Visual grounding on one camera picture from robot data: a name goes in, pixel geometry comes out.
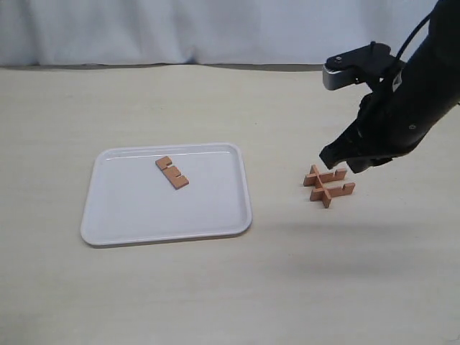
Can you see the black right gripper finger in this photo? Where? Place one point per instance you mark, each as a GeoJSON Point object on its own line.
{"type": "Point", "coordinates": [340, 150]}

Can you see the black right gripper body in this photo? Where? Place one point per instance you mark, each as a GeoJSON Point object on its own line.
{"type": "Point", "coordinates": [387, 126]}

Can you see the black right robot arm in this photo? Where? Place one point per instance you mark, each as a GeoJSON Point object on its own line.
{"type": "Point", "coordinates": [432, 70]}

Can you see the white plastic tray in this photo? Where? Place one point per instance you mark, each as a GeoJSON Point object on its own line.
{"type": "Point", "coordinates": [130, 201]}

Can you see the white backdrop cloth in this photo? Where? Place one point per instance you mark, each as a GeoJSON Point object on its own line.
{"type": "Point", "coordinates": [204, 32]}

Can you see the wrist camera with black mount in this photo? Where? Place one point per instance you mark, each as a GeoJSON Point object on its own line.
{"type": "Point", "coordinates": [367, 64]}

